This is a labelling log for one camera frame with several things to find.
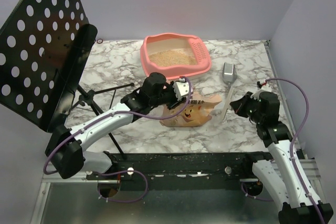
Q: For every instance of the black perforated music stand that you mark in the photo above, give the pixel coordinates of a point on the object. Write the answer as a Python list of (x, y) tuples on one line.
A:
[(45, 45)]

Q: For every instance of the grey bag sealing clip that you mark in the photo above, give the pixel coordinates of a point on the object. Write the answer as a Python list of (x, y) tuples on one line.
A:
[(227, 105)]

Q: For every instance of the clean litter in box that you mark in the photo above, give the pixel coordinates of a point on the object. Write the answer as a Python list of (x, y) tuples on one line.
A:
[(171, 58)]

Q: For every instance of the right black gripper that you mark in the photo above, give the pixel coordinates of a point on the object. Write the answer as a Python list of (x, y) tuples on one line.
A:
[(243, 106)]

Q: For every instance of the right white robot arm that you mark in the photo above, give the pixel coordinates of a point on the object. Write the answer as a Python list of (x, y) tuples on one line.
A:
[(289, 187)]

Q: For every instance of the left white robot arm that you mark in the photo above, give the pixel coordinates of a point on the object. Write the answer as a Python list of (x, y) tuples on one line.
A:
[(67, 147)]

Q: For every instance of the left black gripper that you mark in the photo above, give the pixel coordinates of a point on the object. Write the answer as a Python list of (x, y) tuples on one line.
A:
[(170, 106)]

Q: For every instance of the pink cat litter box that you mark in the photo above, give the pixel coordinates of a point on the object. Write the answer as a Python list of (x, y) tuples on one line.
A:
[(190, 44)]

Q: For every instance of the silver metal litter scoop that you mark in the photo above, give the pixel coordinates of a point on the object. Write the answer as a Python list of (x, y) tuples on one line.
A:
[(229, 74)]

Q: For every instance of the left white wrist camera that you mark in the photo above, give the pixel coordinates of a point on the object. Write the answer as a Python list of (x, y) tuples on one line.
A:
[(182, 88)]

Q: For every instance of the beige cat litter bag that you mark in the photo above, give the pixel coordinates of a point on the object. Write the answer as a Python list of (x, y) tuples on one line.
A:
[(197, 113)]

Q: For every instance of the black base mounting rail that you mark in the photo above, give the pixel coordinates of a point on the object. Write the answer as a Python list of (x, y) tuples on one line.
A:
[(192, 171)]

